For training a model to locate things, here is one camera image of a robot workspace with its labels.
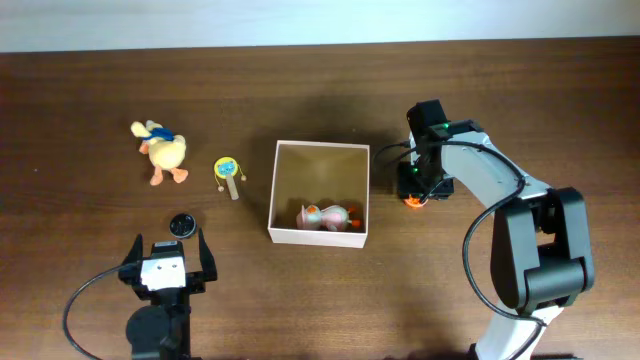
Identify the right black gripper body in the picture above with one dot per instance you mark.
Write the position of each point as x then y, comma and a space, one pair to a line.
424, 180

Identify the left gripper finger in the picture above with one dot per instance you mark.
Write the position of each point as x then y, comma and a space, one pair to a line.
135, 254
206, 257

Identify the orange round cage ball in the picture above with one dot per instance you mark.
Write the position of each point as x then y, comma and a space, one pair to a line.
414, 203

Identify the white duck pink hat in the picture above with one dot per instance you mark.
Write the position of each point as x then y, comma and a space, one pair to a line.
334, 218

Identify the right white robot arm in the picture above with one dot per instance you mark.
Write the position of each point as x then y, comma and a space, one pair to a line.
541, 258

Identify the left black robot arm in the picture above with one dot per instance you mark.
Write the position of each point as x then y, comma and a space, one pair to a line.
160, 330

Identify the black round puck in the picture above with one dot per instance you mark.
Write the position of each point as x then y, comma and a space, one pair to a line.
183, 226

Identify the yellow rattle drum toy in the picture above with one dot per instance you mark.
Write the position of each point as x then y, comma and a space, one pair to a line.
225, 170

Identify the white cardboard box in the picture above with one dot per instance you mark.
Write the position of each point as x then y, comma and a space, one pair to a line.
322, 174

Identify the yellow plush duck toy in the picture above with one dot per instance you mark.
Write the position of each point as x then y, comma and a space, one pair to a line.
166, 150

